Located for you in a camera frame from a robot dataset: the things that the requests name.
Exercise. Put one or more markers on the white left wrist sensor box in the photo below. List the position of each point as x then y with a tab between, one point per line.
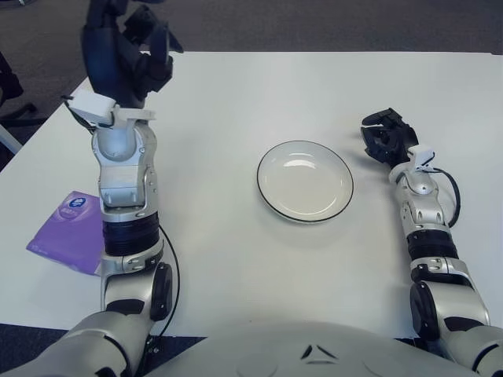
92	106

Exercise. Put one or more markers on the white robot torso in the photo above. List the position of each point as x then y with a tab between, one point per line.
275	353

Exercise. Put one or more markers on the black robot stand frame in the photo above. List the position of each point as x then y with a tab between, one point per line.
154	345

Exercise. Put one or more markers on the black office chair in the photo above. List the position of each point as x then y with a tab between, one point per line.
9	82

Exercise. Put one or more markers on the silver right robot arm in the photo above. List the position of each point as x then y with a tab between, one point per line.
428	208

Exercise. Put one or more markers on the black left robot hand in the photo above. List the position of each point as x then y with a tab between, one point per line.
110	59

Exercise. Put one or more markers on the white right wrist sensor box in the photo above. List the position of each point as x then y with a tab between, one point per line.
420	157

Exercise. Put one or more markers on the white wrist sensor box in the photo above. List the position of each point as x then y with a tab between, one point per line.
92	106
420	157

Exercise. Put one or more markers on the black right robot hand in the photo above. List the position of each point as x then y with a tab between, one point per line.
389	137

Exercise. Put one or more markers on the purple tissue paper pack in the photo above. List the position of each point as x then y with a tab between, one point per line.
67	235

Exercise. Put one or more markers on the white plate with black rim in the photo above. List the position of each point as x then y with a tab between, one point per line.
304	184

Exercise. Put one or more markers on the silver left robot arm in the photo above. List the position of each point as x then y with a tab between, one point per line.
125	176

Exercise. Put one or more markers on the white furniture bar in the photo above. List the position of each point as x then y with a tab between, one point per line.
9	139

